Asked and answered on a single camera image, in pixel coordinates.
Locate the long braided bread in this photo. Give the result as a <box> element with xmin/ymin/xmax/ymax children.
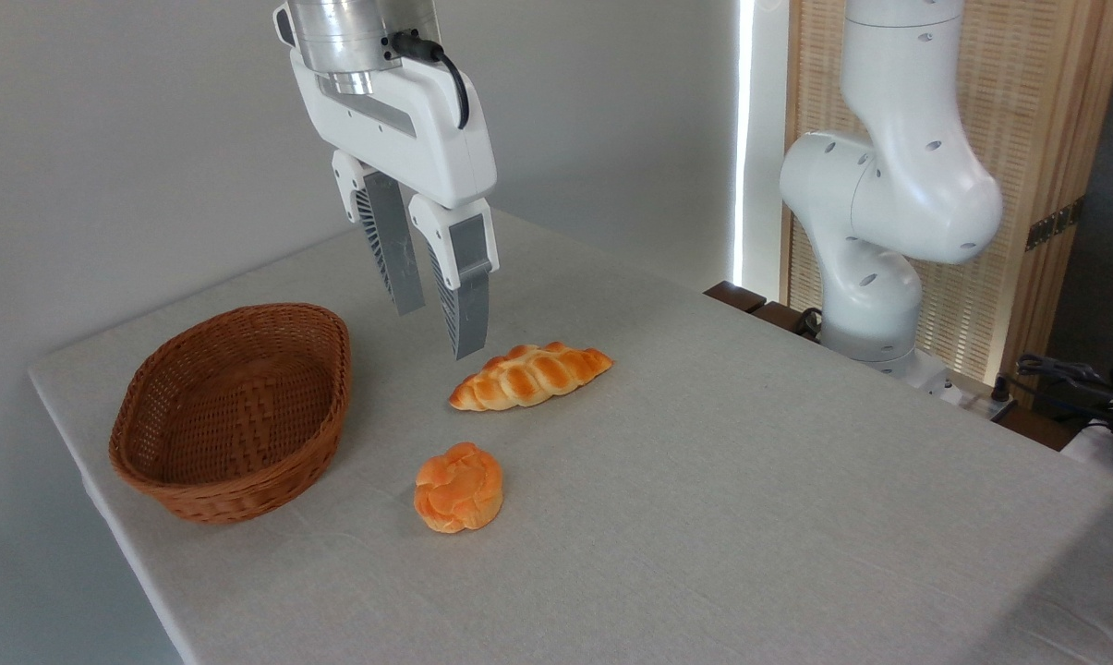
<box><xmin>448</xmin><ymin>342</ymin><xmax>615</xmax><ymax>413</ymax></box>

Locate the dark metal screen hinge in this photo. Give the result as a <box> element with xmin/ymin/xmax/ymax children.
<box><xmin>1024</xmin><ymin>198</ymin><xmax>1086</xmax><ymax>252</ymax></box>

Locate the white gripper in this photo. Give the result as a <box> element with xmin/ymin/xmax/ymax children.
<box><xmin>289</xmin><ymin>46</ymin><xmax>501</xmax><ymax>362</ymax></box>

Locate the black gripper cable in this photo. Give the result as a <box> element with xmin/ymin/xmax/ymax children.
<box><xmin>388</xmin><ymin>32</ymin><xmax>472</xmax><ymax>131</ymax></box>

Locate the round orange bread bun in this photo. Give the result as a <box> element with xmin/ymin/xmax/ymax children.
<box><xmin>413</xmin><ymin>441</ymin><xmax>505</xmax><ymax>535</ymax></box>

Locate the brown wicker basket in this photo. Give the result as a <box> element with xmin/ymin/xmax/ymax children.
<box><xmin>108</xmin><ymin>303</ymin><xmax>353</xmax><ymax>526</ymax></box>

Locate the wooden slatted folding screen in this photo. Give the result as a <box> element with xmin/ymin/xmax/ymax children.
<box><xmin>780</xmin><ymin>0</ymin><xmax>1113</xmax><ymax>400</ymax></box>

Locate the black cable bundle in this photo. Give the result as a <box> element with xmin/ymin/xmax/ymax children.
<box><xmin>1015</xmin><ymin>353</ymin><xmax>1113</xmax><ymax>437</ymax></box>

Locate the grey tablecloth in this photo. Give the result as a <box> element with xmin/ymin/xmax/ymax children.
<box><xmin>28</xmin><ymin>208</ymin><xmax>1113</xmax><ymax>665</ymax></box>

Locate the white power strip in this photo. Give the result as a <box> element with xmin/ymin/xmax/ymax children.
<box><xmin>942</xmin><ymin>382</ymin><xmax>1019</xmax><ymax>423</ymax></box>

